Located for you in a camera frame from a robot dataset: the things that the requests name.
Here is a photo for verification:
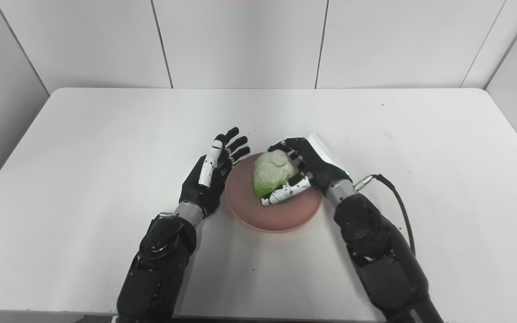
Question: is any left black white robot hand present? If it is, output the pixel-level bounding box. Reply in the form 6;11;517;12
179;127;251;219

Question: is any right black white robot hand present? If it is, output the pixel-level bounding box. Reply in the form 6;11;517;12
261;133;353;207

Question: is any green white toy cabbage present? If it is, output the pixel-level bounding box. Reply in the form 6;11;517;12
253;150;299;200

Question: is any pink round plate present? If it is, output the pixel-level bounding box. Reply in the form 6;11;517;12
225;153;323;233

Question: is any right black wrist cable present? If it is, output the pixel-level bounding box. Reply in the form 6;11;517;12
354;174;416;256

